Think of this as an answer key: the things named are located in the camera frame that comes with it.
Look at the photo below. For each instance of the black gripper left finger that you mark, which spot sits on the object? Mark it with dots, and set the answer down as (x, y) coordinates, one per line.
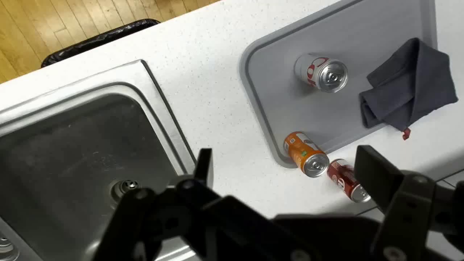
(159, 221)

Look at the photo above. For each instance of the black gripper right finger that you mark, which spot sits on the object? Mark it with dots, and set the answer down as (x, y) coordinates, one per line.
(410, 207)

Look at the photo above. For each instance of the orange soda can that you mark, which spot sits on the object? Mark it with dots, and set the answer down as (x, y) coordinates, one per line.
(302, 152)

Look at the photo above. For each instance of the silver coke can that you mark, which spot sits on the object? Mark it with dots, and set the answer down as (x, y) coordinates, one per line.
(320, 72)

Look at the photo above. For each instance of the red soda can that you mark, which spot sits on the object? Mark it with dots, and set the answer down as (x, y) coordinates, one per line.
(342, 178)

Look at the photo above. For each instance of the round sink drain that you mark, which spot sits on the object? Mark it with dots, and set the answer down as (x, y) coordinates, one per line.
(125, 188)

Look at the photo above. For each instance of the stainless steel double sink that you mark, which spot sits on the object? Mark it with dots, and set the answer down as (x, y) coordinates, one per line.
(72, 145)

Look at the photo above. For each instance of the dark grey cloth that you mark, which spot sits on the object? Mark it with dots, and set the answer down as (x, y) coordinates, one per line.
(410, 87)

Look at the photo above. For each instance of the grey plastic tray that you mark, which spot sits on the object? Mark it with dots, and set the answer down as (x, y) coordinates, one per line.
(290, 105)

